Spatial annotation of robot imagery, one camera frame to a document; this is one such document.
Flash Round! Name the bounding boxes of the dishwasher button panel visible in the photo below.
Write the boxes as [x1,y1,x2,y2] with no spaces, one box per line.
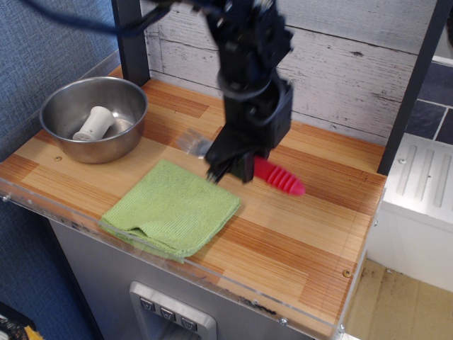
[130,281,217,339]

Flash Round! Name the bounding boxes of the silver toy dishwasher cabinet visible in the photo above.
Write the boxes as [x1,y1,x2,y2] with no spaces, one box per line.
[51,218,339,339]

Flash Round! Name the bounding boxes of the dark right frame post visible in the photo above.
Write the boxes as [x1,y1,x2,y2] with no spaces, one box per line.
[377,0,452,176]

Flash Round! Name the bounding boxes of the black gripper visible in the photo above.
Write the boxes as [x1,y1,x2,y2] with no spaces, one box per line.
[205,79,293,183]

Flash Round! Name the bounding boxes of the red handled metal fork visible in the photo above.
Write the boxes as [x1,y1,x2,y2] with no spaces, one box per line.
[176,129,306,196]

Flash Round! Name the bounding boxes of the yellow black object at corner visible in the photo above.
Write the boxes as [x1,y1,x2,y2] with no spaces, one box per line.
[1,315,44,340]

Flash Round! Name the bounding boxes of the dark frame post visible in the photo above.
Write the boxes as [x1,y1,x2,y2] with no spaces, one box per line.
[111,0,150,86]
[377,0,452,176]

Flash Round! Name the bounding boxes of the white toy sink drainboard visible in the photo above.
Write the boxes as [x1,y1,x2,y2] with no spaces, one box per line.
[367,134,452,290]

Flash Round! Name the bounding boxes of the green microfiber cloth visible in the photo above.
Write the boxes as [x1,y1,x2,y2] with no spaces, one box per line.
[101,160,241,262]

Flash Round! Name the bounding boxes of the dark left frame post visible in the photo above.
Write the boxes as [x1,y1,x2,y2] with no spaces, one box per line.
[111,0,150,86]

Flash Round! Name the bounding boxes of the white salt shaker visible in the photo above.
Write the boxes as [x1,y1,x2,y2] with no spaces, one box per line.
[73,106,115,141]

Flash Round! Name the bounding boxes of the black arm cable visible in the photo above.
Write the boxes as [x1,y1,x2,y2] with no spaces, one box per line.
[17,0,171,38]

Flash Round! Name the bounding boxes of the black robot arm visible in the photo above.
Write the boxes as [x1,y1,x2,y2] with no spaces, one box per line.
[189,1,293,183]

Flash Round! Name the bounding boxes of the stainless steel bowl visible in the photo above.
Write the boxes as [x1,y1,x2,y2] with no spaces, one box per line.
[40,76,148,164]

